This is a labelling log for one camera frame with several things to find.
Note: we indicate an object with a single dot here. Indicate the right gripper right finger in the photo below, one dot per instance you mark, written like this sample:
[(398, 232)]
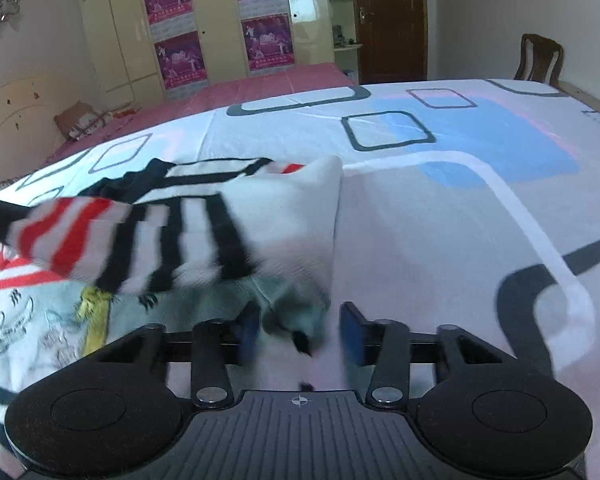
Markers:
[(385, 346)]

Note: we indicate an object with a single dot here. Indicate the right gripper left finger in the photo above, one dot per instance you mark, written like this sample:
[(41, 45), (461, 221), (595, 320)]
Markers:
[(217, 344)]

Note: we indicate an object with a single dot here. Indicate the black white red striped sweater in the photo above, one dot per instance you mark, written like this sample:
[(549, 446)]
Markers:
[(192, 226)]

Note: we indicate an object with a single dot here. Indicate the patterned white bed sheet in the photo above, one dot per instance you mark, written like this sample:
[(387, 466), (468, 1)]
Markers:
[(469, 211)]

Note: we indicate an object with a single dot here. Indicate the white printed garment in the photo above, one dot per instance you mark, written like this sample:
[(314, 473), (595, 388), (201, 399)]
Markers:
[(47, 323)]

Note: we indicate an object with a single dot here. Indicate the brown patterned pillow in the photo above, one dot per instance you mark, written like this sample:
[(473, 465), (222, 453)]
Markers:
[(80, 120)]

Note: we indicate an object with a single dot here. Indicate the pink bed sheet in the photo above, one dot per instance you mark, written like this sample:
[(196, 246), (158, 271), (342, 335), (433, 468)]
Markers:
[(295, 80)]

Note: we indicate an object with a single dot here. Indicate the lower left purple poster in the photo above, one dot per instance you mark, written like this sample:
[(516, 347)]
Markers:
[(181, 61)]

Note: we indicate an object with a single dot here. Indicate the cream wooden headboard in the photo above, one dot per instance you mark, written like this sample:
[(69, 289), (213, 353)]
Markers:
[(28, 133)]

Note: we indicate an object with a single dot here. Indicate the lower right purple poster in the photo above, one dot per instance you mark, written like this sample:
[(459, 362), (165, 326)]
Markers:
[(268, 42)]

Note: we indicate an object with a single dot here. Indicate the cream wardrobe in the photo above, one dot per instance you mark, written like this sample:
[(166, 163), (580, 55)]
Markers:
[(147, 52)]

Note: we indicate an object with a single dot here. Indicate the upper left purple poster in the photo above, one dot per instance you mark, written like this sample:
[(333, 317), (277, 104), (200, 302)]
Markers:
[(169, 18)]

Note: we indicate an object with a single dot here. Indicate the dark wooden chair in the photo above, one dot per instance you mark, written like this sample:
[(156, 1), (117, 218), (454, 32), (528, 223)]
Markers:
[(541, 60)]

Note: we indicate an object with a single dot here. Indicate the corner shelf unit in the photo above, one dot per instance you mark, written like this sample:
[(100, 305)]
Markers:
[(343, 15)]

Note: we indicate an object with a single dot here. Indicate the brown wooden door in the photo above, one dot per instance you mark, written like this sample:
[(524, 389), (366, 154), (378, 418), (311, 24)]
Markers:
[(394, 38)]

